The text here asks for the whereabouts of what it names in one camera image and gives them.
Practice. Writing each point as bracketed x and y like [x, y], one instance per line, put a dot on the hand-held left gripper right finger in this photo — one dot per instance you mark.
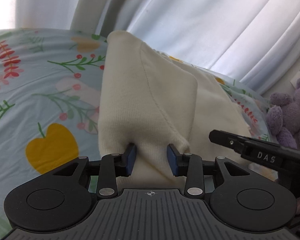
[172, 160]

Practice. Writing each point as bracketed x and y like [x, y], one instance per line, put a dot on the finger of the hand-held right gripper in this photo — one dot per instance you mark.
[223, 138]

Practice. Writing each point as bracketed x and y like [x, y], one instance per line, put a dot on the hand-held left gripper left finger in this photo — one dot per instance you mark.
[131, 160]

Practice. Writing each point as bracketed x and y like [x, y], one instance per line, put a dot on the cream knit sweater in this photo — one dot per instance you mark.
[140, 105]

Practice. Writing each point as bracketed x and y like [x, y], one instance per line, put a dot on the purple teddy bear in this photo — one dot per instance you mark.
[287, 115]

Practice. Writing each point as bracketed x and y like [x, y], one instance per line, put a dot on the white curtain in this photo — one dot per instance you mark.
[202, 17]

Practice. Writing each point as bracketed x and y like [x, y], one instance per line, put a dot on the floral bedsheet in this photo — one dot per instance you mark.
[27, 92]

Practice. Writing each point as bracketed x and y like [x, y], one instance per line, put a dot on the grey window post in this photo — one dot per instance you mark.
[95, 5]

